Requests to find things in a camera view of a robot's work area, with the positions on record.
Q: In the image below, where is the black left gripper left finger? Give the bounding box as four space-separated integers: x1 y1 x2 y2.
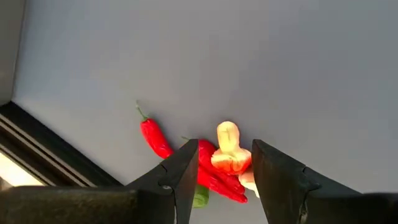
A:
126 139 200 224

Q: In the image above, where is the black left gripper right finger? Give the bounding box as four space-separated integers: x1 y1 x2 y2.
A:
251 139 363 224

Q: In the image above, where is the green toy pepper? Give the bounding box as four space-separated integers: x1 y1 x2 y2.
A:
192 184 210 209

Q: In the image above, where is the red chilli pepper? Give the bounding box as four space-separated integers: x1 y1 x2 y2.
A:
182 136 246 195
135 100 175 160
196 174 249 205

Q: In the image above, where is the cream toy mushroom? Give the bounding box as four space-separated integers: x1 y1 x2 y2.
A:
238 167 261 198

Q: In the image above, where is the red-capped toy mushroom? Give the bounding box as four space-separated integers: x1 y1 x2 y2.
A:
210 120 252 175

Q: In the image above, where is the grey table mat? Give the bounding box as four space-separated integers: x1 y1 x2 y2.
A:
12 0 398 224

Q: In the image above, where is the black aluminium table frame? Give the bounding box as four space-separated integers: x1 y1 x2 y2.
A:
0 101 123 188

